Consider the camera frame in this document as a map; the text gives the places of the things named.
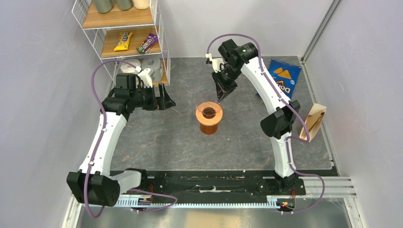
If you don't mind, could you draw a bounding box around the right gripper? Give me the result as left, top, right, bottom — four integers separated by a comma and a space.
211, 65, 241, 102

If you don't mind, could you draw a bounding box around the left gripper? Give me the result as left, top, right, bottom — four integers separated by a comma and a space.
130, 83, 175, 111

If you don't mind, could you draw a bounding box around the wooden dripper ring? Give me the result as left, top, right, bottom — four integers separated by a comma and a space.
195, 101, 223, 125

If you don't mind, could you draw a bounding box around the amber glass carafe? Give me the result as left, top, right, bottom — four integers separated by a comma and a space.
200, 123, 218, 135

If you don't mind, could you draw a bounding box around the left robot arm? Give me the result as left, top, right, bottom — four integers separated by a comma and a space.
67, 74, 176, 207

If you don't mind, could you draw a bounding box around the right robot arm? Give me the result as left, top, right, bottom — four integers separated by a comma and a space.
205, 39, 300, 194

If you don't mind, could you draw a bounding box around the wooden filter holder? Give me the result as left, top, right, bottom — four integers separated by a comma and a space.
299, 104, 327, 142

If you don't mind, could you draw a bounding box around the grey paper roll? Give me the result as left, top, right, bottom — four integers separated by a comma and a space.
141, 57, 163, 83

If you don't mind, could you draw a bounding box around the white paper roll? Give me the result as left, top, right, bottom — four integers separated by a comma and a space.
120, 58, 142, 74

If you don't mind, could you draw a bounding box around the blue Doritos chip bag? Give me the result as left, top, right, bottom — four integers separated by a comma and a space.
268, 58, 302, 99

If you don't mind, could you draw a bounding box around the purple candy bar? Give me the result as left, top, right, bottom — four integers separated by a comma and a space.
136, 33, 158, 54

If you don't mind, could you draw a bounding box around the yellow M&M's bag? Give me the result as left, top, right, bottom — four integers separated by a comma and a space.
113, 32, 133, 51

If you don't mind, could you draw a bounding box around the cream jar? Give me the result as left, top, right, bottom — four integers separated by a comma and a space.
132, 0, 150, 10

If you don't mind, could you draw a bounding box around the green jar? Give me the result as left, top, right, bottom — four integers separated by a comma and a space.
92, 0, 114, 14
116, 0, 133, 11

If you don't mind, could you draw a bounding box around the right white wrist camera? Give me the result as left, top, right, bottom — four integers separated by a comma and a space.
205, 53, 224, 73

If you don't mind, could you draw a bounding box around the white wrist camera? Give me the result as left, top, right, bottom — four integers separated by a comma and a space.
135, 66, 154, 88
205, 53, 224, 73

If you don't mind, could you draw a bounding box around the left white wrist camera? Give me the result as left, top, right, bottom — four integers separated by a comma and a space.
135, 66, 154, 88

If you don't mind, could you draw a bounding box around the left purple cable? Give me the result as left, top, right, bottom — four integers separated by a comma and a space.
83, 59, 179, 219

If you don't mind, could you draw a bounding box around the purple cable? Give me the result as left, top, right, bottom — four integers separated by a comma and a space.
83, 59, 179, 219
206, 33, 326, 215

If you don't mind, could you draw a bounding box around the white wire shelf rack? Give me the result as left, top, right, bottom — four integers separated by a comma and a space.
72, 0, 171, 86

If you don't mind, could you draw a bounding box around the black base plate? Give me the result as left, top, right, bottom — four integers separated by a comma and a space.
139, 170, 307, 204

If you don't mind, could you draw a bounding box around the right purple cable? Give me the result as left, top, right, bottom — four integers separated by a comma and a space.
206, 33, 326, 215

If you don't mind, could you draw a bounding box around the aluminium rail frame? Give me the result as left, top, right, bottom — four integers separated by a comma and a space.
62, 159, 367, 228

